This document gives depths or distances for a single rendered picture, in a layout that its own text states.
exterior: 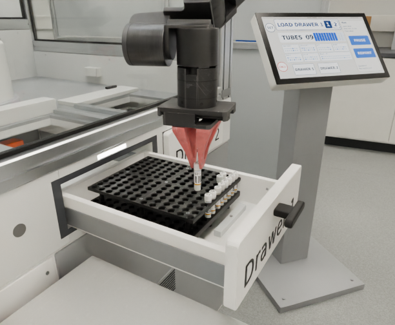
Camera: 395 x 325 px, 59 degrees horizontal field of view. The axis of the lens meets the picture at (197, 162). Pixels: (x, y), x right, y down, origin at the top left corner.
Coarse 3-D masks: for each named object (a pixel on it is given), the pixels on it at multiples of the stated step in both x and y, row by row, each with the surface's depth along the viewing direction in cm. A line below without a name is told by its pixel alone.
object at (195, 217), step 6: (240, 180) 66; (228, 186) 63; (222, 192) 61; (216, 198) 59; (198, 204) 57; (204, 204) 57; (210, 204) 57; (192, 210) 55; (204, 210) 55; (186, 216) 53; (192, 216) 54; (198, 216) 53; (192, 222) 52
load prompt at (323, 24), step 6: (276, 24) 133; (282, 24) 133; (288, 24) 134; (294, 24) 135; (300, 24) 136; (306, 24) 137; (312, 24) 137; (318, 24) 138; (324, 24) 139; (330, 24) 140; (336, 24) 141
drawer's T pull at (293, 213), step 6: (282, 204) 54; (300, 204) 54; (276, 210) 53; (282, 210) 53; (288, 210) 53; (294, 210) 53; (300, 210) 53; (276, 216) 53; (282, 216) 53; (288, 216) 51; (294, 216) 51; (288, 222) 50; (294, 222) 51
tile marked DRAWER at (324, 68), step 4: (320, 64) 132; (324, 64) 132; (328, 64) 133; (332, 64) 133; (336, 64) 134; (320, 68) 131; (324, 68) 132; (328, 68) 132; (332, 68) 133; (336, 68) 133; (320, 72) 130; (324, 72) 131; (328, 72) 131; (332, 72) 132; (336, 72) 132; (340, 72) 133
